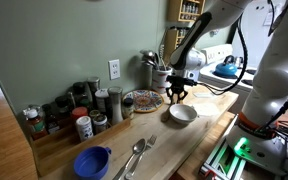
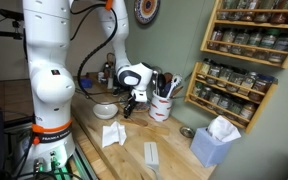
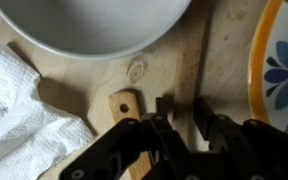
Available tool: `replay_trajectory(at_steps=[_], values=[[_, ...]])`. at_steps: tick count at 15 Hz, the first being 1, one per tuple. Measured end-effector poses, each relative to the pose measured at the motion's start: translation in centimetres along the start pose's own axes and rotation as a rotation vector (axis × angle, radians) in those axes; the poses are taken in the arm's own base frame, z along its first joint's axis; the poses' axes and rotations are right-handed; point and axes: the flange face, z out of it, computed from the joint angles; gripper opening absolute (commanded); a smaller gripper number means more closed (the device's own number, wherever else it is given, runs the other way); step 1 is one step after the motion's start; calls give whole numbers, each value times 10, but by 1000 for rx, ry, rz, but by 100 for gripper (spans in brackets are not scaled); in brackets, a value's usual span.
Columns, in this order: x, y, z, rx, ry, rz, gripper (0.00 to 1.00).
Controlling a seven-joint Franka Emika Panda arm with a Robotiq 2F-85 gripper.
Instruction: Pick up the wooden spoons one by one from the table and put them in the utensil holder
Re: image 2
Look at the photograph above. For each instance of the dark wooden spoon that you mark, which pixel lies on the dark wooden spoon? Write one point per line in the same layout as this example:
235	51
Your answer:
168	77

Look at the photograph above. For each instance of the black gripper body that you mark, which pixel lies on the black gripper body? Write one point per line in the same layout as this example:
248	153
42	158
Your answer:
132	101

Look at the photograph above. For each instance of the black plastic spoon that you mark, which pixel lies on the black plastic spoon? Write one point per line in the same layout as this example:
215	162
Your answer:
162	83

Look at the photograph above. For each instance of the brown wooden utensil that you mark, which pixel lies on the brown wooden utensil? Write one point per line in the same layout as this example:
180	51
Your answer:
178	90

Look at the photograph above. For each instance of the white slotted pasta spoon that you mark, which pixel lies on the white slotted pasta spoon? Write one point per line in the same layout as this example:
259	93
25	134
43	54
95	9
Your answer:
174	81

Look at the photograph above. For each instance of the small pale bottle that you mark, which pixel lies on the small pale bottle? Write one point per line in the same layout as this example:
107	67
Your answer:
101	77

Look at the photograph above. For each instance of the crumpled white napkin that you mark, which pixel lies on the crumpled white napkin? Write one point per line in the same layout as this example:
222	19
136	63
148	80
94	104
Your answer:
112	135

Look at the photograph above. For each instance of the white tissue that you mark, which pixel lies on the white tissue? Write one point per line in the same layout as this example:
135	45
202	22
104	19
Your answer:
222	130

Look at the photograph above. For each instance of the glass spice jar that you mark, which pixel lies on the glass spice jar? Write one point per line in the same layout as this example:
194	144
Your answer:
215	100
205	68
224	104
278	11
248	10
197	90
225	77
224	9
205	95
254	43
262	10
248	83
247	113
282	48
236	8
227	40
261	88
215	39
214	73
236	80
234	109
268	44
240	42

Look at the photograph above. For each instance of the large wooden spice rack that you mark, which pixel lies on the large wooden spice rack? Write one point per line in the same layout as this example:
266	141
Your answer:
250	24

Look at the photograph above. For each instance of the white flat kitchen tool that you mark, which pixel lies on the white flat kitchen tool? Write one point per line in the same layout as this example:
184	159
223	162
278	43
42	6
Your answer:
151	153

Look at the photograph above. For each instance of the white cylindrical container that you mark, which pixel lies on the white cylindrical container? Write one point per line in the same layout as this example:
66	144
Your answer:
110	83

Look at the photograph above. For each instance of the colourful painted ceramic trivet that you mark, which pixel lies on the colourful painted ceramic trivet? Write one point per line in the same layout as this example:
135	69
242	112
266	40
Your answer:
144	107

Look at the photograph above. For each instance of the small metal lid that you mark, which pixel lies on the small metal lid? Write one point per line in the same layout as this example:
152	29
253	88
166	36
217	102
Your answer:
186	132

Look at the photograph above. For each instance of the white ceramic bowl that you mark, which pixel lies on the white ceramic bowl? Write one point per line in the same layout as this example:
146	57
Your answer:
104	111

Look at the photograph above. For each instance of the small wooden spice rack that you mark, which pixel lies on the small wooden spice rack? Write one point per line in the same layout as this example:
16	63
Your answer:
263	106

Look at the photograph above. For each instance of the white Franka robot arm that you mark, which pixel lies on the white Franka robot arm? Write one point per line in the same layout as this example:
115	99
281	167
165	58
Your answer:
50	83

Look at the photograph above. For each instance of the white utensil holder orange marks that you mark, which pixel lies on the white utensil holder orange marks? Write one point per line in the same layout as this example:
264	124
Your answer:
160	106

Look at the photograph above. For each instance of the decorative painted wall plate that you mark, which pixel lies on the decorative painted wall plate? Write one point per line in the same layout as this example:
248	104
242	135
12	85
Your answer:
147	10

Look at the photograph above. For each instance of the small blue container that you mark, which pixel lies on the small blue container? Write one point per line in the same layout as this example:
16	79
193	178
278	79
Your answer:
86	83

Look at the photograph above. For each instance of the blue tissue box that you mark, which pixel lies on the blue tissue box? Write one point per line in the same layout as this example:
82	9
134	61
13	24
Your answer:
207	150

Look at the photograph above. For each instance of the dark bottle white label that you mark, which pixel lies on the dark bottle white label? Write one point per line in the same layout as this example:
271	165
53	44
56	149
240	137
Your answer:
107	71

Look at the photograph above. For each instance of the wooden spatula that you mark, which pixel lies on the wooden spatula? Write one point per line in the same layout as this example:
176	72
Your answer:
159	130

